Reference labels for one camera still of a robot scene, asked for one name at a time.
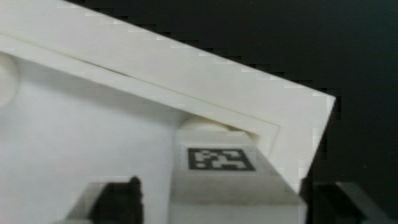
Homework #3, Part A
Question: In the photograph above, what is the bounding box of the white table leg front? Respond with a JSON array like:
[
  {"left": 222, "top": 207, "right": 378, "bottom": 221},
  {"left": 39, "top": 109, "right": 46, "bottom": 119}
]
[{"left": 169, "top": 117, "right": 307, "bottom": 224}]

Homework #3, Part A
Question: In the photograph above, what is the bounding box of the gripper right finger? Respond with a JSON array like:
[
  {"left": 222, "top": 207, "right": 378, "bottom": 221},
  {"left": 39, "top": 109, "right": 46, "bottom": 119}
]
[{"left": 300, "top": 178, "right": 391, "bottom": 224}]

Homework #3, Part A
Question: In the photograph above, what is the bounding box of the white square table top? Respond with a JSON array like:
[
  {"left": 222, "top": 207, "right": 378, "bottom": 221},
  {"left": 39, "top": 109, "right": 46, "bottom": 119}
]
[{"left": 0, "top": 31, "right": 281, "bottom": 224}]

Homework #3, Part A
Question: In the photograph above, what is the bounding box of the white L-shaped obstacle fence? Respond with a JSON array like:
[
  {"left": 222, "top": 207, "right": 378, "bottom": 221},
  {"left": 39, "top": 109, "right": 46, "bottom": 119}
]
[{"left": 0, "top": 0, "right": 336, "bottom": 188}]

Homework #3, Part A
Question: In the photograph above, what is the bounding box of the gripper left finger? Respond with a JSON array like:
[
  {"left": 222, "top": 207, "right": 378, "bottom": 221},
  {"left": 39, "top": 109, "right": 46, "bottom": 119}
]
[{"left": 69, "top": 176, "right": 144, "bottom": 224}]

